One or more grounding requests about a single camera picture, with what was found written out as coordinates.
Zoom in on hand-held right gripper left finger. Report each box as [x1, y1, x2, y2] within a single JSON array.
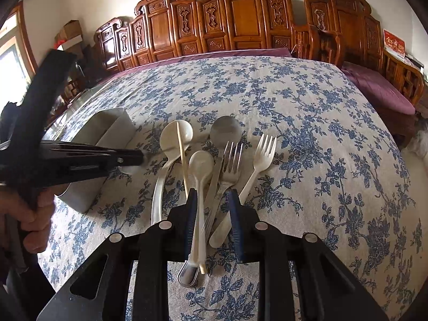
[[37, 189, 201, 321]]

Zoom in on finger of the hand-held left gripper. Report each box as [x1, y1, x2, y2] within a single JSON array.
[[33, 140, 145, 188]]

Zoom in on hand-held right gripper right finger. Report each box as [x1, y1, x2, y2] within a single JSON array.
[[228, 189, 390, 321]]

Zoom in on steel utensil holder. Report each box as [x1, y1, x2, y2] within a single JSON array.
[[57, 107, 141, 213]]

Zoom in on metal fork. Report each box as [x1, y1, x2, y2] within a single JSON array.
[[177, 141, 243, 287]]

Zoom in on small white plastic spoon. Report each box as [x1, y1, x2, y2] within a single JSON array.
[[188, 150, 215, 271]]

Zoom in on large white plastic spoon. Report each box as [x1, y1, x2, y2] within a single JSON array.
[[151, 120, 194, 226]]

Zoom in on white plastic fork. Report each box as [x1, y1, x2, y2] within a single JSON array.
[[209, 134, 278, 247]]

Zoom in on metal spoon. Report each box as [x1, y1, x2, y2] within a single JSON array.
[[202, 116, 242, 238]]

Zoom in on person's left hand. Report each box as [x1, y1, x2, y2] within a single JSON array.
[[0, 187, 67, 255]]

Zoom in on wooden framed window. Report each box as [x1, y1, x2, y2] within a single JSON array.
[[0, 3, 38, 108]]

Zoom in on white cardboard box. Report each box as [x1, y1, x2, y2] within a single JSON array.
[[56, 35, 84, 54]]

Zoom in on brown cardboard box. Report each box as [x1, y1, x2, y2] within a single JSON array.
[[60, 20, 82, 41]]

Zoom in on blue floral cloth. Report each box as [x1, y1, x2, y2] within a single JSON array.
[[37, 55, 427, 321]]

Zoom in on purple bench cushion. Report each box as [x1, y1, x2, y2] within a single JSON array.
[[341, 61, 417, 114]]

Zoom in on grey fluffy object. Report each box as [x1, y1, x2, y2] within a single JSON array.
[[406, 117, 428, 161]]

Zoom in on carved wooden bench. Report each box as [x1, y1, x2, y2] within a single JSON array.
[[197, 0, 295, 56]]

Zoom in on wooden armchair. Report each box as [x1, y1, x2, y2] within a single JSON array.
[[292, 23, 343, 68]]

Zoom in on stack of papers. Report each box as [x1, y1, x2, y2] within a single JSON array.
[[404, 54, 426, 71]]

